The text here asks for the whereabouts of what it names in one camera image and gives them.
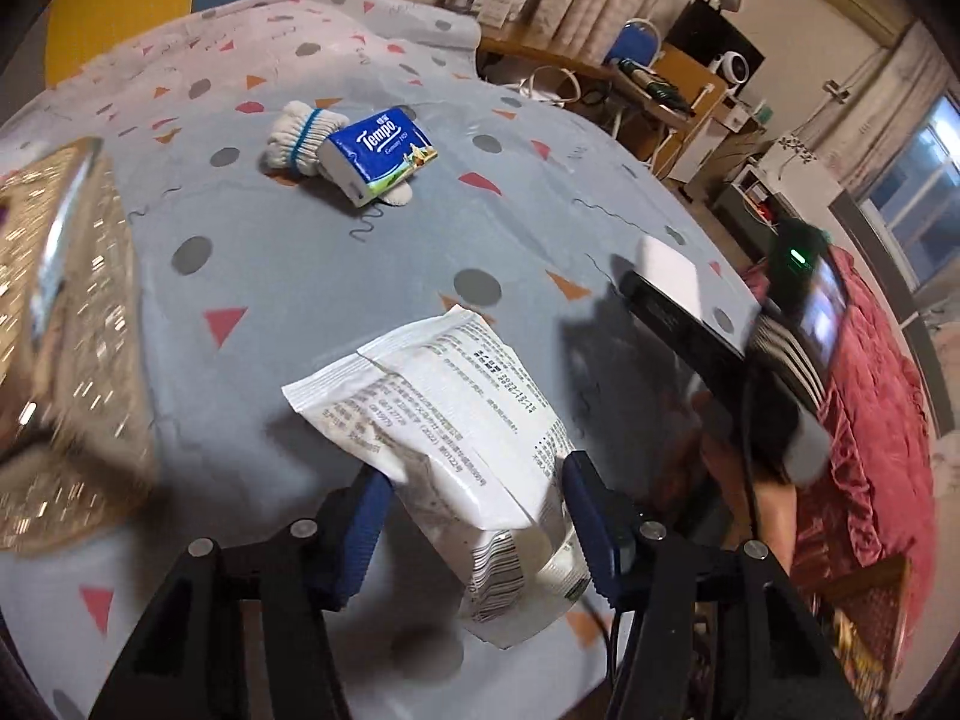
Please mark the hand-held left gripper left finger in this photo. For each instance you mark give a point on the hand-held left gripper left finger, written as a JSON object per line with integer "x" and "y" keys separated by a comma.
{"x": 367, "y": 517}

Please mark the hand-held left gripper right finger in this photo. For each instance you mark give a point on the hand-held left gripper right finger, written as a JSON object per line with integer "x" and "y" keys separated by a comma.
{"x": 592, "y": 525}

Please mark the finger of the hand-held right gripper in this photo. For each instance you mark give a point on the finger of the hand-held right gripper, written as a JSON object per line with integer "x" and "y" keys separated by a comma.
{"x": 675, "y": 315}

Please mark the white snack packet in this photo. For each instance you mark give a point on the white snack packet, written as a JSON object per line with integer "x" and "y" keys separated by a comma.
{"x": 450, "y": 420}

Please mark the gold glitter bag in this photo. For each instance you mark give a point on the gold glitter bag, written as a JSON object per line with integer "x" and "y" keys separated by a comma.
{"x": 82, "y": 360}

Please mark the person's right hand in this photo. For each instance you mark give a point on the person's right hand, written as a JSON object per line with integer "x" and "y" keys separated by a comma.
{"x": 772, "y": 517}

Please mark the red blanket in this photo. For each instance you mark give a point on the red blanket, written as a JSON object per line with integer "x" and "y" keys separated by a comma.
{"x": 870, "y": 405}

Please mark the white shelf unit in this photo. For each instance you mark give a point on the white shelf unit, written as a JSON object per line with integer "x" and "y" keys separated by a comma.
{"x": 750, "y": 195}

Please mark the cardboard box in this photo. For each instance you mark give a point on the cardboard box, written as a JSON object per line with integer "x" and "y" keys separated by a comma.
{"x": 739, "y": 139}

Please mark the large window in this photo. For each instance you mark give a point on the large window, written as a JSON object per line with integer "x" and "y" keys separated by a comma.
{"x": 915, "y": 187}

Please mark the white round fan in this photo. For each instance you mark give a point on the white round fan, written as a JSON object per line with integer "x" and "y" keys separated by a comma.
{"x": 731, "y": 67}

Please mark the white basket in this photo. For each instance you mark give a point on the white basket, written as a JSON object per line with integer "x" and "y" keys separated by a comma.
{"x": 555, "y": 86}

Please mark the plain beige curtain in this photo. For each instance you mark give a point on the plain beige curtain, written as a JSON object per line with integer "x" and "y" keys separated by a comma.
{"x": 885, "y": 97}

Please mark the blue patterned bed sheet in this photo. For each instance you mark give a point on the blue patterned bed sheet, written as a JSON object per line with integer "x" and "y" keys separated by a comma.
{"x": 300, "y": 262}

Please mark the blue chair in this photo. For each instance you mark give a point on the blue chair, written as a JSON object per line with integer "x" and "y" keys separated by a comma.
{"x": 634, "y": 41}

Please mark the black monitor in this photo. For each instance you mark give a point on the black monitor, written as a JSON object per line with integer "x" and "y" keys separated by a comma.
{"x": 705, "y": 34}

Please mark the wooden desk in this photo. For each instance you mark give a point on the wooden desk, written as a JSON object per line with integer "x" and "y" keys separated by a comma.
{"x": 540, "y": 52}

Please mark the blue tissue pack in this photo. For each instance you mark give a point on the blue tissue pack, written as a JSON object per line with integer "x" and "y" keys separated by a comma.
{"x": 375, "y": 150}

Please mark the white knit gloves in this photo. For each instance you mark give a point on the white knit gloves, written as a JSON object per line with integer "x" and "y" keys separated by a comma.
{"x": 296, "y": 135}

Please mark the wall power socket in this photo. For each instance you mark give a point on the wall power socket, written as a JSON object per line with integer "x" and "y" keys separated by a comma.
{"x": 837, "y": 90}

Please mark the wall air conditioner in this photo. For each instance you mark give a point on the wall air conditioner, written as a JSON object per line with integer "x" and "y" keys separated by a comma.
{"x": 847, "y": 0}

